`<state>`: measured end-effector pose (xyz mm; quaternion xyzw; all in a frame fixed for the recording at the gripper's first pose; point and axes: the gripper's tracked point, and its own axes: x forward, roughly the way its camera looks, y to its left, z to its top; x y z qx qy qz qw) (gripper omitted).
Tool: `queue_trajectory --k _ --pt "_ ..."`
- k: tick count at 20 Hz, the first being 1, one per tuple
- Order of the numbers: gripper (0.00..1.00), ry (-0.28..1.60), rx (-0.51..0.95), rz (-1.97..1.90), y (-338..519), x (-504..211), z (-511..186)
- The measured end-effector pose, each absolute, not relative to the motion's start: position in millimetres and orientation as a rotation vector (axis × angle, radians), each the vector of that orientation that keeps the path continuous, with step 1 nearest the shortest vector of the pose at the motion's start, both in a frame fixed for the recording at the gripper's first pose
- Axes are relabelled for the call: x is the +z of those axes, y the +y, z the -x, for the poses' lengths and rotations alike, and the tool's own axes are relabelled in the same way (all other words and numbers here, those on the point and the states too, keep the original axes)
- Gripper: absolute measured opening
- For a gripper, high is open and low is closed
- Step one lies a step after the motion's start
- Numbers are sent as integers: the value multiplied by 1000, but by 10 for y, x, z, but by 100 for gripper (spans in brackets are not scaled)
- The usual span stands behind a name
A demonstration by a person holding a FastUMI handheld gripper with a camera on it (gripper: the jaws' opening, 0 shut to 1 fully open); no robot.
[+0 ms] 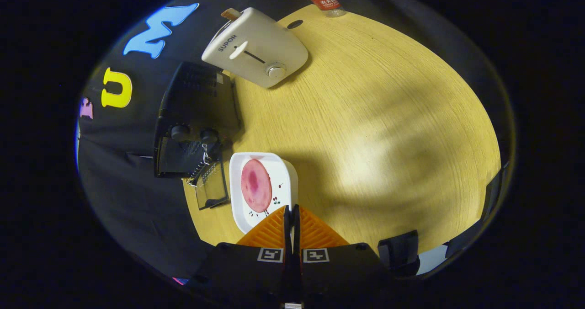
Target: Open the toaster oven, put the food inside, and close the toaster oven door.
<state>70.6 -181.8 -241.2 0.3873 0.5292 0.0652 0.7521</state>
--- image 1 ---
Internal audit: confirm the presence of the pink round meat slice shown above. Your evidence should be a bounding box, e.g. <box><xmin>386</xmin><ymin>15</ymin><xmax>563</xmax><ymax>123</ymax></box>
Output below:
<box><xmin>241</xmin><ymin>159</ymin><xmax>273</xmax><ymax>213</ymax></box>

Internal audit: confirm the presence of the black toaster oven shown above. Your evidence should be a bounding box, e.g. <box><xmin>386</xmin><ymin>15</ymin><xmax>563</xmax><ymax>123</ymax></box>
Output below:
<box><xmin>153</xmin><ymin>61</ymin><xmax>241</xmax><ymax>210</ymax></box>

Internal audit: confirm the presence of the white square plate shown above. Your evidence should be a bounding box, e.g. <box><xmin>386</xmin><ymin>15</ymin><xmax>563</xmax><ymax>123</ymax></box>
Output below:
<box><xmin>229</xmin><ymin>152</ymin><xmax>298</xmax><ymax>234</ymax></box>

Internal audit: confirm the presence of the black backdrop cloth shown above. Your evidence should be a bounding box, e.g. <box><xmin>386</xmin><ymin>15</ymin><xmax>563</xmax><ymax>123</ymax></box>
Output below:
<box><xmin>75</xmin><ymin>0</ymin><xmax>302</xmax><ymax>282</ymax></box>

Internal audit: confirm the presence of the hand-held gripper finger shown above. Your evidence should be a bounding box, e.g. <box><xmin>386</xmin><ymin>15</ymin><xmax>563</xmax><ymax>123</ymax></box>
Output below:
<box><xmin>292</xmin><ymin>204</ymin><xmax>398</xmax><ymax>309</ymax></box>
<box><xmin>185</xmin><ymin>204</ymin><xmax>293</xmax><ymax>309</ymax></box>

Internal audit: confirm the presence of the white pop-up toaster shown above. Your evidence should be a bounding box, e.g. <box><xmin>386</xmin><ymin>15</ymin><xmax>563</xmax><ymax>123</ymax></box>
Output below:
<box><xmin>201</xmin><ymin>7</ymin><xmax>309</xmax><ymax>89</ymax></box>

